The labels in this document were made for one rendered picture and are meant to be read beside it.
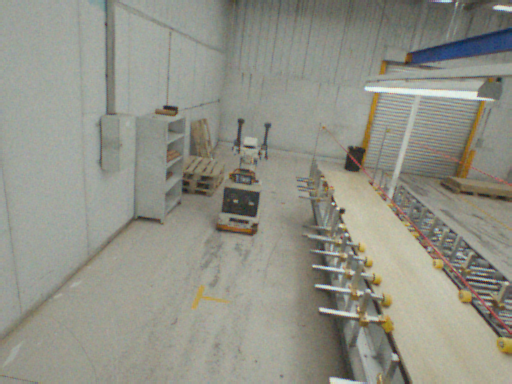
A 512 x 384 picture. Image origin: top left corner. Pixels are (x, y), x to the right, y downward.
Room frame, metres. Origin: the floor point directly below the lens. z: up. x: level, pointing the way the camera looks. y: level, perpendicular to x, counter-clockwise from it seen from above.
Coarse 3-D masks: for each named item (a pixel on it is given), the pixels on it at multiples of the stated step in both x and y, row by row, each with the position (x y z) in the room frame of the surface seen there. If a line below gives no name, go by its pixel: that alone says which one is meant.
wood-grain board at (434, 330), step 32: (352, 192) 4.39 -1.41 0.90; (352, 224) 3.20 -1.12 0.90; (384, 224) 3.33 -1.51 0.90; (384, 256) 2.57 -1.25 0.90; (416, 256) 2.65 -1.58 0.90; (384, 288) 2.06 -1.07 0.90; (416, 288) 2.12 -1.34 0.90; (448, 288) 2.18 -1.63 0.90; (416, 320) 1.74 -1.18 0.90; (448, 320) 1.78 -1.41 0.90; (480, 320) 1.83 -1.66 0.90; (416, 352) 1.45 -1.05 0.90; (448, 352) 1.49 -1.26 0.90; (480, 352) 1.52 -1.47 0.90
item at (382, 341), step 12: (324, 192) 4.89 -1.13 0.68; (336, 228) 3.58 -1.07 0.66; (348, 240) 2.98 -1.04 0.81; (348, 252) 2.89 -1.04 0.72; (360, 288) 2.31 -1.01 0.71; (360, 300) 2.24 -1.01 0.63; (372, 300) 2.02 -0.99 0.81; (372, 312) 1.96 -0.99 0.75; (372, 324) 1.90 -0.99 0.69; (372, 336) 1.84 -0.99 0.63; (384, 336) 1.69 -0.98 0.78; (384, 348) 1.64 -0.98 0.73; (384, 360) 1.59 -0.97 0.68; (396, 372) 1.43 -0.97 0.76
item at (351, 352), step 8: (312, 200) 4.38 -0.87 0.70; (312, 208) 4.18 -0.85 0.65; (320, 216) 3.80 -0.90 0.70; (320, 224) 3.55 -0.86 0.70; (320, 232) 3.32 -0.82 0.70; (328, 264) 2.64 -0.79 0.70; (328, 280) 2.46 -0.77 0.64; (336, 280) 2.39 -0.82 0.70; (336, 296) 2.16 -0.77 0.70; (336, 304) 2.07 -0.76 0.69; (344, 304) 2.07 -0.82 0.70; (344, 320) 1.89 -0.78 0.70; (344, 328) 1.81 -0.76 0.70; (352, 328) 1.82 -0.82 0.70; (344, 336) 1.73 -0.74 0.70; (344, 344) 1.68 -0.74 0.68; (352, 344) 1.65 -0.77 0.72; (344, 352) 1.65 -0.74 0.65; (352, 352) 1.60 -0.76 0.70; (352, 360) 1.53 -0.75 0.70; (360, 360) 1.54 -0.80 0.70; (352, 368) 1.47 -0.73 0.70; (360, 368) 1.48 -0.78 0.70; (352, 376) 1.43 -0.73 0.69; (360, 376) 1.42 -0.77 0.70
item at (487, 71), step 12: (420, 72) 2.58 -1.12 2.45; (432, 72) 2.37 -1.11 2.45; (444, 72) 2.19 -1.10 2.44; (456, 72) 2.04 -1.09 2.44; (468, 72) 1.91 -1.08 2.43; (480, 72) 1.79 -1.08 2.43; (492, 72) 1.69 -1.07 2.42; (504, 72) 1.60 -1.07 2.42; (420, 96) 4.17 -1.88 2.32; (408, 132) 4.17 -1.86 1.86; (396, 168) 4.18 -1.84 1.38; (396, 180) 4.17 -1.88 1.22
